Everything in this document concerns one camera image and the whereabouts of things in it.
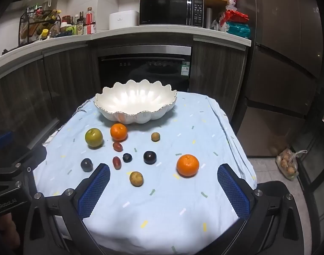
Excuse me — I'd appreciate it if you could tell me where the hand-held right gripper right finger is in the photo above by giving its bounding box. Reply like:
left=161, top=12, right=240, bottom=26
left=217, top=163, right=303, bottom=255

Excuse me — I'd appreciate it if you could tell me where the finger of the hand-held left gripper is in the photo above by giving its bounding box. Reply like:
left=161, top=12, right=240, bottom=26
left=0, top=131, right=14, bottom=150
left=0, top=147, right=47, bottom=176

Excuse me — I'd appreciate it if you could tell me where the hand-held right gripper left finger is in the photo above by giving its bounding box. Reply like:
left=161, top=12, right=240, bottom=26
left=23, top=163, right=112, bottom=255

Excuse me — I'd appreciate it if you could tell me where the dark purple plum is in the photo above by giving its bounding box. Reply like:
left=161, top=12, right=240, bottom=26
left=81, top=158, right=93, bottom=172
left=143, top=151, right=157, bottom=164

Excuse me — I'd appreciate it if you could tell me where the green apple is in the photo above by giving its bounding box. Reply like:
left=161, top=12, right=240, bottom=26
left=85, top=128, right=103, bottom=148

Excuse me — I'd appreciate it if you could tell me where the orange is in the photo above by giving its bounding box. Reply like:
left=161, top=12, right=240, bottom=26
left=176, top=154, right=200, bottom=177
left=110, top=123, right=128, bottom=141

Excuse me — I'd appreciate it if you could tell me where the white scalloped ceramic bowl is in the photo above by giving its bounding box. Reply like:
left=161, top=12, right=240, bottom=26
left=94, top=79, right=177, bottom=125

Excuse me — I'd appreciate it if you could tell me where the person's left hand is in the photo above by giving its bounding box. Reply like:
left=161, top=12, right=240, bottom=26
left=0, top=212, right=20, bottom=249

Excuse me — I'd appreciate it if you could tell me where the bag of fruit on floor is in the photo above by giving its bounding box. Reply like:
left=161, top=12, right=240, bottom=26
left=276, top=149, right=308, bottom=181

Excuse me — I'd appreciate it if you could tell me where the light blue patterned tablecloth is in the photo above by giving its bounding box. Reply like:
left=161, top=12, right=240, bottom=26
left=33, top=90, right=258, bottom=255

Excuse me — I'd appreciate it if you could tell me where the dark wood base cabinet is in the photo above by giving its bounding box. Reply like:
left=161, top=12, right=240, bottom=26
left=0, top=38, right=249, bottom=162

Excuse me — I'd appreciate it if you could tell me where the built-in black oven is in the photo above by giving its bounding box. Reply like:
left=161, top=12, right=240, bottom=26
left=98, top=46, right=192, bottom=92

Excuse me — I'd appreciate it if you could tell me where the red lid jar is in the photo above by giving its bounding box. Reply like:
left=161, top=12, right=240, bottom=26
left=61, top=15, right=71, bottom=32

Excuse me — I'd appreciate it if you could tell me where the dark oil bottle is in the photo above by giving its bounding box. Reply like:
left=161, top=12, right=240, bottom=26
left=77, top=12, right=85, bottom=35

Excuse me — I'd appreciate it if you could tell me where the dark grey refrigerator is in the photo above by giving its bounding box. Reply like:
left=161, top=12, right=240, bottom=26
left=231, top=0, right=324, bottom=157

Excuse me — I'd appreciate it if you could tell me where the red liquid bottle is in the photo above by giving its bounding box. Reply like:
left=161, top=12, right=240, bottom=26
left=86, top=7, right=96, bottom=34

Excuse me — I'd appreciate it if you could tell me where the teal plastic bag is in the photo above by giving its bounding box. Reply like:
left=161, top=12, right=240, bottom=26
left=226, top=22, right=251, bottom=39

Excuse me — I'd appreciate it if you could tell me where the white rice cooker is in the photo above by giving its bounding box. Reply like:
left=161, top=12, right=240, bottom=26
left=109, top=10, right=140, bottom=30

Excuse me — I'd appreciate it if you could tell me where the white kitchen countertop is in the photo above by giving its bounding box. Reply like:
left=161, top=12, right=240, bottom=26
left=0, top=24, right=252, bottom=79

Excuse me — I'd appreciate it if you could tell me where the clear plastic bag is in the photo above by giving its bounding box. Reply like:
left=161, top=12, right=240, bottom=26
left=210, top=13, right=230, bottom=32

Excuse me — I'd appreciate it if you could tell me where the red snack bag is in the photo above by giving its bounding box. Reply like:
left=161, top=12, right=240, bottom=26
left=222, top=10, right=250, bottom=27

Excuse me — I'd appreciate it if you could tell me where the black microwave oven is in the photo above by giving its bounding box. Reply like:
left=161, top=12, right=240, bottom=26
left=139, top=0, right=205, bottom=28

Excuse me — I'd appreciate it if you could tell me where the black wire spice rack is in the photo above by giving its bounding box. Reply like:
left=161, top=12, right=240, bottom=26
left=18, top=10, right=62, bottom=45

